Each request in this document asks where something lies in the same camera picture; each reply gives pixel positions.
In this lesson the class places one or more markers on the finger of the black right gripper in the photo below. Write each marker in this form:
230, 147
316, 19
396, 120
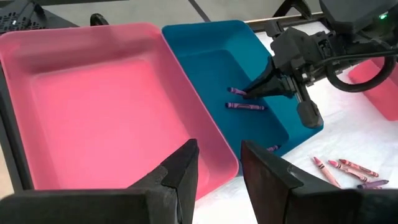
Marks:
269, 76
276, 90

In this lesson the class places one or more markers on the small pink plastic tray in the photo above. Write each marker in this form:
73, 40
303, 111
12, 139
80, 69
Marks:
379, 99

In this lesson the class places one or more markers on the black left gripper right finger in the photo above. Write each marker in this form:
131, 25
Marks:
270, 186

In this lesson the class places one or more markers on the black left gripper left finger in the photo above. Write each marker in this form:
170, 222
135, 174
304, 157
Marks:
183, 174

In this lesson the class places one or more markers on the blue plastic tray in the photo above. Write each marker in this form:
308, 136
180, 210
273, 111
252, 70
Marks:
217, 56

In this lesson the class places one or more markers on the large pink plastic tray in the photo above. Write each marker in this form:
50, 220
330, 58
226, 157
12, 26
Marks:
102, 109

